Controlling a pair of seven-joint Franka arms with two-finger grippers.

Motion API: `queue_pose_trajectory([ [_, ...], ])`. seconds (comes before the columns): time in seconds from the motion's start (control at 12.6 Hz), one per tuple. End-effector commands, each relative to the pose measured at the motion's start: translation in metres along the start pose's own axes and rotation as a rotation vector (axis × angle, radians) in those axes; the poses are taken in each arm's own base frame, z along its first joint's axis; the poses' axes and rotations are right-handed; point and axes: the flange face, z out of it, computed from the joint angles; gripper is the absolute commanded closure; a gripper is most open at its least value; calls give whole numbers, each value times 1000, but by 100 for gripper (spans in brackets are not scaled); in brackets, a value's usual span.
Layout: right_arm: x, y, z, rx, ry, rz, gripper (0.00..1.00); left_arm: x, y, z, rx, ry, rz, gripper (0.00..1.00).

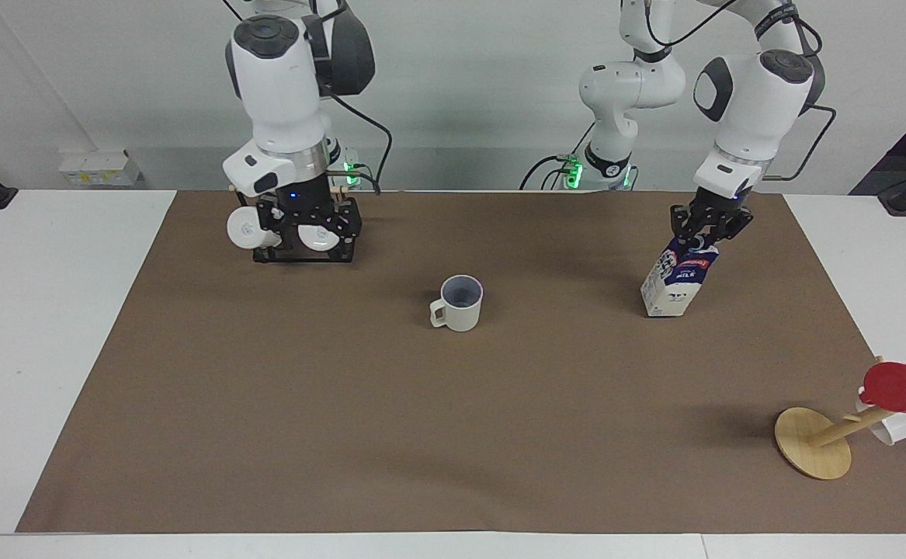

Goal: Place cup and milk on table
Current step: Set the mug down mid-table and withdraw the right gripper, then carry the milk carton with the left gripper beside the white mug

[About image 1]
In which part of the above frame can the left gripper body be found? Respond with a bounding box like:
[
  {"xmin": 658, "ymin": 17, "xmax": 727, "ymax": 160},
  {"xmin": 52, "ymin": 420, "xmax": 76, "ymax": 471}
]
[{"xmin": 692, "ymin": 187, "xmax": 751, "ymax": 224}]

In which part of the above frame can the milk carton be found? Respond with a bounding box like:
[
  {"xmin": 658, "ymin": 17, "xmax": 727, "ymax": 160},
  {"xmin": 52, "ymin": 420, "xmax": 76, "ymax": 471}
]
[{"xmin": 640, "ymin": 236, "xmax": 720, "ymax": 318}]

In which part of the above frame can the white cup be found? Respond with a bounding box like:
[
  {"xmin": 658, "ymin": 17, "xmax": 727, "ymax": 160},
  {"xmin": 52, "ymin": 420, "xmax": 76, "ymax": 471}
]
[
  {"xmin": 299, "ymin": 224, "xmax": 342, "ymax": 252},
  {"xmin": 226, "ymin": 208, "xmax": 283, "ymax": 250},
  {"xmin": 855, "ymin": 399, "xmax": 906, "ymax": 446}
]

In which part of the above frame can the black cable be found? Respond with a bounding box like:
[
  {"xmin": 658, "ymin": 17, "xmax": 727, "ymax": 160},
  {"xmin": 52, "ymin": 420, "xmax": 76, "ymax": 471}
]
[
  {"xmin": 319, "ymin": 84, "xmax": 394, "ymax": 196},
  {"xmin": 519, "ymin": 154, "xmax": 579, "ymax": 192},
  {"xmin": 762, "ymin": 103, "xmax": 838, "ymax": 182}
]

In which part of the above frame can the beige mug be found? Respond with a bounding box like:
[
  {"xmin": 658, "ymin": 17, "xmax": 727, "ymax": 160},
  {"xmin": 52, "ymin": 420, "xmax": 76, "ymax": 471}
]
[{"xmin": 429, "ymin": 274, "xmax": 484, "ymax": 333}]

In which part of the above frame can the wooden stick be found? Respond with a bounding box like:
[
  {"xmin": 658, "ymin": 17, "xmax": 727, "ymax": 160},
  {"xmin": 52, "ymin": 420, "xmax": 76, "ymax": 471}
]
[{"xmin": 229, "ymin": 183, "xmax": 343, "ymax": 193}]

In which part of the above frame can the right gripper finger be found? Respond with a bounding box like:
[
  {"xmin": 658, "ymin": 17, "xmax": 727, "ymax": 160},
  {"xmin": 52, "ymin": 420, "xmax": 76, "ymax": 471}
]
[
  {"xmin": 254, "ymin": 200, "xmax": 291, "ymax": 265},
  {"xmin": 328, "ymin": 197, "xmax": 363, "ymax": 265}
]

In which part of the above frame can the wooden mug tree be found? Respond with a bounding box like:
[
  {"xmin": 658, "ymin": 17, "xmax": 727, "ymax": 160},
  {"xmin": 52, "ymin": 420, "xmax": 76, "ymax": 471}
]
[{"xmin": 774, "ymin": 356, "xmax": 906, "ymax": 481}]

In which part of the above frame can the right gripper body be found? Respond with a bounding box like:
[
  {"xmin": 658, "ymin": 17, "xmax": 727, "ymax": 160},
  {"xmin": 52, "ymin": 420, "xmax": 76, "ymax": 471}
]
[{"xmin": 272, "ymin": 174, "xmax": 335, "ymax": 220}]

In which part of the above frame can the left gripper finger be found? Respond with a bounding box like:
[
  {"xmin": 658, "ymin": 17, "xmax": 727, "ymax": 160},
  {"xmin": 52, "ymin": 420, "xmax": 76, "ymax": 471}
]
[
  {"xmin": 670, "ymin": 203, "xmax": 706, "ymax": 248},
  {"xmin": 713, "ymin": 208, "xmax": 755, "ymax": 244}
]

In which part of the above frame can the white box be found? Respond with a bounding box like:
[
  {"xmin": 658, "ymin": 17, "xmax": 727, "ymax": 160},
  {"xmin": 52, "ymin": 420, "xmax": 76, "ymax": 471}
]
[{"xmin": 58, "ymin": 149, "xmax": 142, "ymax": 188}]

